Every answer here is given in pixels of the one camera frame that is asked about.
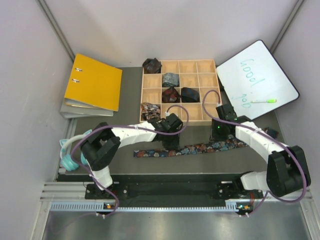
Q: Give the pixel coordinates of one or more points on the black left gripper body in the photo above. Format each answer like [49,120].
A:
[176,130]

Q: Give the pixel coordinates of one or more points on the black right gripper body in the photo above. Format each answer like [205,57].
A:
[218,131]

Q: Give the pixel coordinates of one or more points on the navy floral long tie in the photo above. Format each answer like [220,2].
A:
[200,148]

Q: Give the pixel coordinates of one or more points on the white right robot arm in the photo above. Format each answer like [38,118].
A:
[287,169]

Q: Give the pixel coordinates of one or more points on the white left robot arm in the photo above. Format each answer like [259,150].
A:
[102,144]

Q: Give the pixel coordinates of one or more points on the orange floral rolled tie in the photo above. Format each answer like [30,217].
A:
[150,111]

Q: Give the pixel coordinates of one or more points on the red black rolled tie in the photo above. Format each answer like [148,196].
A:
[170,96]

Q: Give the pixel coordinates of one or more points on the dark blue rolled tie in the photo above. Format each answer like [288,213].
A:
[189,95]

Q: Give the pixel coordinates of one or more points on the grey patterned rolled tie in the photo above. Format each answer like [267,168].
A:
[170,80]

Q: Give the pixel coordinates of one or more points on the wooden grid organizer box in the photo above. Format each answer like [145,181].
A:
[199,74]

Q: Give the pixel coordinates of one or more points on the green marker pen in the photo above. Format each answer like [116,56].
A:
[270,101]

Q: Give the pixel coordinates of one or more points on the small whiteboard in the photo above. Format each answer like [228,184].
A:
[254,74]

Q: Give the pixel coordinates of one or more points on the dark maroon rolled tie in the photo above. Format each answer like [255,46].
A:
[152,66]

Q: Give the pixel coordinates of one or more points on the teal cat-ear headphones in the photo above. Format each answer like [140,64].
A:
[65,158]

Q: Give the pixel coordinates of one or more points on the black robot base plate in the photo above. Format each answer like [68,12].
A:
[161,191]

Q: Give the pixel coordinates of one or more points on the yellow ring binder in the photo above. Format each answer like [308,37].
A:
[93,84]

